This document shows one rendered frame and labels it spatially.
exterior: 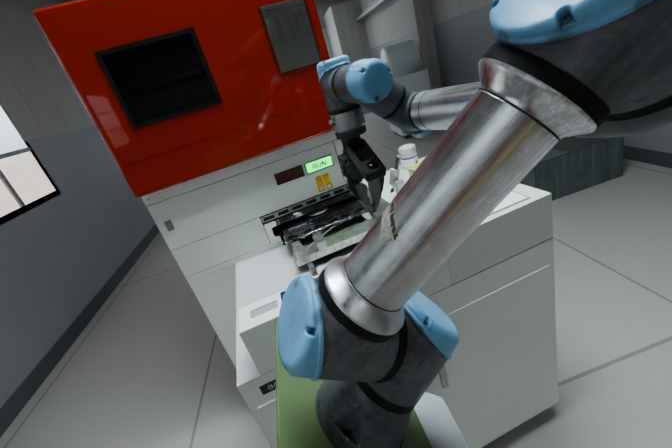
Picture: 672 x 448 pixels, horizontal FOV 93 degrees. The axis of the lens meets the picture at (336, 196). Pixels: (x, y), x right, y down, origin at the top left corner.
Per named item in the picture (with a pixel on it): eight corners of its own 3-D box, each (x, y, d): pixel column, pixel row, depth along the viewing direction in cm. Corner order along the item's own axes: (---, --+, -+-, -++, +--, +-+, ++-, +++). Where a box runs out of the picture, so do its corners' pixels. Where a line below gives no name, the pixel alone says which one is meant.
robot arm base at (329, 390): (413, 473, 48) (448, 425, 46) (325, 465, 43) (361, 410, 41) (378, 385, 62) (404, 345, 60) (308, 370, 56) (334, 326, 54)
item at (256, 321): (257, 348, 87) (237, 309, 82) (433, 268, 97) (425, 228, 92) (259, 376, 78) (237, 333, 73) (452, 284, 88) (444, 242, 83)
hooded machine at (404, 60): (440, 128, 546) (425, 34, 492) (404, 140, 541) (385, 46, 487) (420, 123, 622) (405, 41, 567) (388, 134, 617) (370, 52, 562)
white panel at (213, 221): (188, 279, 133) (141, 193, 119) (365, 208, 148) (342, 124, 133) (187, 283, 130) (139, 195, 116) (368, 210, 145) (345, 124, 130)
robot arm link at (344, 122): (366, 105, 69) (331, 117, 68) (371, 126, 71) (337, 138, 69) (354, 104, 76) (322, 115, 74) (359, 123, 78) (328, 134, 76)
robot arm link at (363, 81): (415, 79, 60) (382, 84, 69) (369, 46, 54) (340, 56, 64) (398, 118, 60) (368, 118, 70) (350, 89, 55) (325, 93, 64)
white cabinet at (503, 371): (297, 394, 164) (235, 264, 134) (456, 315, 181) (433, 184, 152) (331, 560, 105) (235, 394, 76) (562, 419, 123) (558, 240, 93)
